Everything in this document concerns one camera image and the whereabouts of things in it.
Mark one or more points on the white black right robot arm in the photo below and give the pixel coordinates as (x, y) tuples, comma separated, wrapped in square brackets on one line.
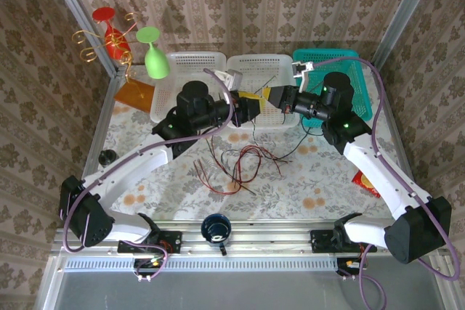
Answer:
[(381, 175)]

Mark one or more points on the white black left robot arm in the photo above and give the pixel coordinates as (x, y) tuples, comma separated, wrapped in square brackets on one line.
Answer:
[(127, 165)]

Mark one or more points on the white plastic basket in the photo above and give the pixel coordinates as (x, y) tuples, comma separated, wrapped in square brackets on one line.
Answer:
[(189, 63), (254, 65)]

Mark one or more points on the teal plastic basket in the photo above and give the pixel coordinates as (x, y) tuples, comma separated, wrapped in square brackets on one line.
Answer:
[(359, 70)]

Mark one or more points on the green plastic wine glass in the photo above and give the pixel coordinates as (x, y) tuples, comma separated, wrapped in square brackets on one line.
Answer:
[(157, 63)]

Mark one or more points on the floral tablecloth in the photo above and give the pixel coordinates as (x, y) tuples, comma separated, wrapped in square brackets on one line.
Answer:
[(309, 186)]

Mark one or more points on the red yellow packet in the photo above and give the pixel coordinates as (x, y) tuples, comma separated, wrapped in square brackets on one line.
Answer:
[(365, 183)]

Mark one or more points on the small black metal cup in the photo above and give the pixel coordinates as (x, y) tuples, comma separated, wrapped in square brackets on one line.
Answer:
[(107, 157)]

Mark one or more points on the dark blue mug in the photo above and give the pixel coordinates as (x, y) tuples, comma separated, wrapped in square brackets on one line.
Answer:
[(216, 230)]

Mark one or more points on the red plastic wine glass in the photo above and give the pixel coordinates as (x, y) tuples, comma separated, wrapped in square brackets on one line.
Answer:
[(103, 14)]

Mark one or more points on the aluminium side rail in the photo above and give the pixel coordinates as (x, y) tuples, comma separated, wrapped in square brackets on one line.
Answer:
[(391, 106), (103, 114)]

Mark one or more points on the aluminium frame post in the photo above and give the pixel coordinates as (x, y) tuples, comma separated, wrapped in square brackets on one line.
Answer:
[(403, 16), (83, 23)]

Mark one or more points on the aluminium front rail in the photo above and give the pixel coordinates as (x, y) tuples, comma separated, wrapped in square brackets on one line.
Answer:
[(272, 241)]

